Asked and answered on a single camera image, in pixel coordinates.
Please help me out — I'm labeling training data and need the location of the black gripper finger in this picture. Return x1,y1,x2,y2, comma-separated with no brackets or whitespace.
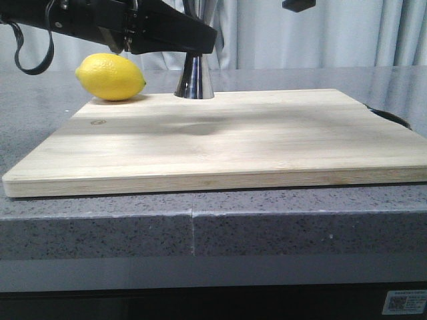
126,1,217,55

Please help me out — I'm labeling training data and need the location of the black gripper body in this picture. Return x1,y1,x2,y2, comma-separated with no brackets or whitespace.
47,1,139,53
282,0,316,12

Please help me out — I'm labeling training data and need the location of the steel double jigger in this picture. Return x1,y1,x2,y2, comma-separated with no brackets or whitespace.
173,0,220,100

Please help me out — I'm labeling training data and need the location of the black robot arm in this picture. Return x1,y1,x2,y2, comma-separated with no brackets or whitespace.
1,0,217,55

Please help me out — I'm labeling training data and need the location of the yellow lemon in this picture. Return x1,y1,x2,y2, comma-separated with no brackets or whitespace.
75,53,146,101

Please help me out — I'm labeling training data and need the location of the grey curtain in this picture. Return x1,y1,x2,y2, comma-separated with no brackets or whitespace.
19,1,426,71

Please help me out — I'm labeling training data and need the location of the wooden cutting board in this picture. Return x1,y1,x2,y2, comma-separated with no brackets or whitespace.
3,89,426,197

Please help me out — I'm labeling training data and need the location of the QR code label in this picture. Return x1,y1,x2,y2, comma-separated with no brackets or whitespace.
382,289,426,315

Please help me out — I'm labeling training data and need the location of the black strap cable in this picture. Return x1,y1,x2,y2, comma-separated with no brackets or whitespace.
0,0,56,75

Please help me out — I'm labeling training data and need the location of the black cutting board handle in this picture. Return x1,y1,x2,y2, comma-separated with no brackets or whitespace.
365,105,412,130

